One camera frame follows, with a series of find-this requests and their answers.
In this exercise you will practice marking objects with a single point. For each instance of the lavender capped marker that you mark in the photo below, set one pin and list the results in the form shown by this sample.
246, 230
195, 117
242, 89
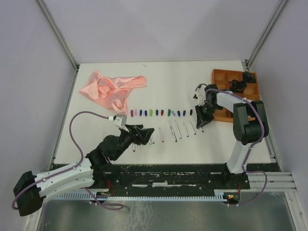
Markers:
178, 129

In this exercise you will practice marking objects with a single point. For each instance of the aluminium frame post right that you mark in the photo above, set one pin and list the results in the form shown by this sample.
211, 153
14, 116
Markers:
274, 18

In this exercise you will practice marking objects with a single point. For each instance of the aluminium frame post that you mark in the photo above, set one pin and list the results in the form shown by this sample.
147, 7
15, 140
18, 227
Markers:
43, 7
274, 18

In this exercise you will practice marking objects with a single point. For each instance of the dark rolled tie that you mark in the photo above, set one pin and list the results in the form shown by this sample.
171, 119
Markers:
237, 86
248, 77

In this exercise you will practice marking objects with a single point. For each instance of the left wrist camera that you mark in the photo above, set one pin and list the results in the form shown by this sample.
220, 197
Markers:
119, 121

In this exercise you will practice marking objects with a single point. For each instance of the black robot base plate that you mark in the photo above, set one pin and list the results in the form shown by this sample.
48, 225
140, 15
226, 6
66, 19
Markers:
174, 180

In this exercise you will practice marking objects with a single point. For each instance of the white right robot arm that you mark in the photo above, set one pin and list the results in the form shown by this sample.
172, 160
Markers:
250, 123

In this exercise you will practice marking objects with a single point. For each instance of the pink satin cloth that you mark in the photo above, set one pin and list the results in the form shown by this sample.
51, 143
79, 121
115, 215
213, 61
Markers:
111, 93

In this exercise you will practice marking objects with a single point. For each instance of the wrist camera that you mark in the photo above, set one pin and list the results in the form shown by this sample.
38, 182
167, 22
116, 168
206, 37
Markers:
119, 121
199, 96

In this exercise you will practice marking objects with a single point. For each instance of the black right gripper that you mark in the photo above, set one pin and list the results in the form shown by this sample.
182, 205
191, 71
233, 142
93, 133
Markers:
201, 120

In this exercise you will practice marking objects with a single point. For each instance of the orange wooden divider tray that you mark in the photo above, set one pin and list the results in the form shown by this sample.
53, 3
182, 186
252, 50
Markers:
222, 78

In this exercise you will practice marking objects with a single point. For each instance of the light blue cable duct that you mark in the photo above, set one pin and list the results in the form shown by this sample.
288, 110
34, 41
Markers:
84, 195

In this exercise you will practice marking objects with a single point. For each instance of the dark rolled tie top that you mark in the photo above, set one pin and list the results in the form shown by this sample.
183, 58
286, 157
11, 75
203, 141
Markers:
248, 77

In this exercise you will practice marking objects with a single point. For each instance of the aluminium frame post left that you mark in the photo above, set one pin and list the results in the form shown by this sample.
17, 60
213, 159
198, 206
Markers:
43, 7

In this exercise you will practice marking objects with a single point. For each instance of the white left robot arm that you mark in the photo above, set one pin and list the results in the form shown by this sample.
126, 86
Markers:
33, 190

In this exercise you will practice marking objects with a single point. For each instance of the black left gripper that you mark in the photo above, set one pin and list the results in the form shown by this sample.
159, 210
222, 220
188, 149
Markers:
143, 135

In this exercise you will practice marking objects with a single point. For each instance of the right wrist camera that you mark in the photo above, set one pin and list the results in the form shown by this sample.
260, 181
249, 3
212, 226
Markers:
199, 96

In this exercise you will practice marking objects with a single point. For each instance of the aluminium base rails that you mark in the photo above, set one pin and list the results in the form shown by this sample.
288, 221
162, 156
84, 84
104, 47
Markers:
258, 181

